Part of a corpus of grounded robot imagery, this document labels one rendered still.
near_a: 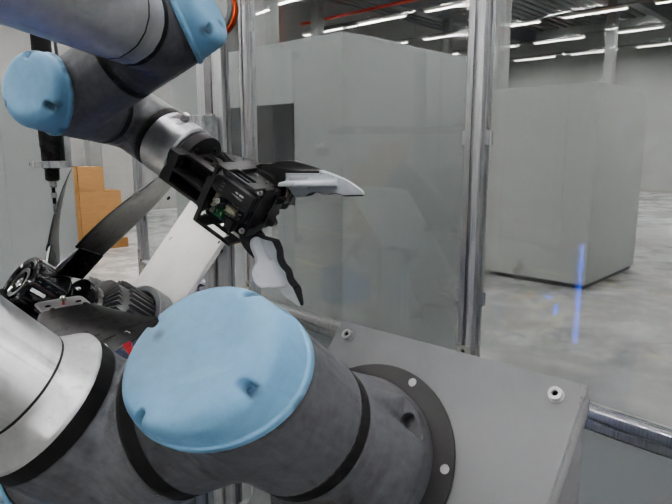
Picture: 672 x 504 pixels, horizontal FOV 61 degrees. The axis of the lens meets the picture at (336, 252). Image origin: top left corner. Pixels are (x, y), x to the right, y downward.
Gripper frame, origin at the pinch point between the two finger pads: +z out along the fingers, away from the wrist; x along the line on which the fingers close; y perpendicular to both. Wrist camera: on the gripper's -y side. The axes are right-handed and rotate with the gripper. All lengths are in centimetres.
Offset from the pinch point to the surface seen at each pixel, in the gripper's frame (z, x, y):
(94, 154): -691, -422, -736
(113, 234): -53, -39, -33
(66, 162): -58, -24, -20
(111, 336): -30, -40, -11
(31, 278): -55, -48, -17
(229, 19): -86, 2, -90
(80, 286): -53, -52, -29
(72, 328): -37, -44, -11
